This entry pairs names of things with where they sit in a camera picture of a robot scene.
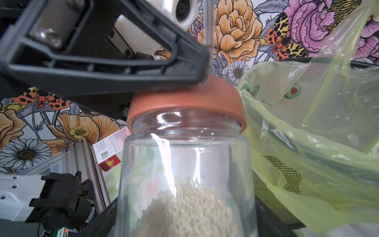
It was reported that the red white cardboard box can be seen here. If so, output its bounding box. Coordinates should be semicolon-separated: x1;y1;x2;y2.
91;126;131;172

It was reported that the jar with red-brown lid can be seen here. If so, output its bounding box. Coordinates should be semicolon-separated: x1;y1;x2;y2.
114;76;258;237

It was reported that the aluminium front rail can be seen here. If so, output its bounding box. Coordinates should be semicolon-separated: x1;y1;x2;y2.
17;139;112;214

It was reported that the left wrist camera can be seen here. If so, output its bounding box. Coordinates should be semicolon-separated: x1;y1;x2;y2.
109;1;200;59

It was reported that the yellow-green plastic bin bag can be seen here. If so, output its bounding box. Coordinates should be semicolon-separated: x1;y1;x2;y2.
236;0;379;235

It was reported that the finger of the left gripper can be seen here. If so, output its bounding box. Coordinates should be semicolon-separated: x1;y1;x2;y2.
1;1;209;96

